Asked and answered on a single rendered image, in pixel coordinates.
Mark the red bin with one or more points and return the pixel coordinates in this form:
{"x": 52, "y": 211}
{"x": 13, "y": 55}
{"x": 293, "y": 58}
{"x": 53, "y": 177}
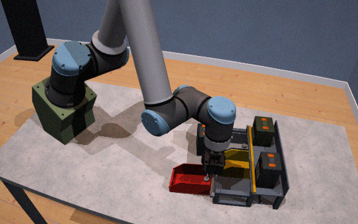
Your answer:
{"x": 189, "y": 179}

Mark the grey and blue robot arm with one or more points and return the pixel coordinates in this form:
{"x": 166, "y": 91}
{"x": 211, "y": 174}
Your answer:
{"x": 74, "y": 63}

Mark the dark grey shelf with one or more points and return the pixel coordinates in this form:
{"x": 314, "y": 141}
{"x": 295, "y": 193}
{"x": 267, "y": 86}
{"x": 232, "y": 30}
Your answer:
{"x": 245, "y": 197}

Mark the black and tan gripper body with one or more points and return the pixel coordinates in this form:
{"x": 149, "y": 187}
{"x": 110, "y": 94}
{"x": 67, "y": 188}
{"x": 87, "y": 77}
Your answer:
{"x": 217, "y": 166}

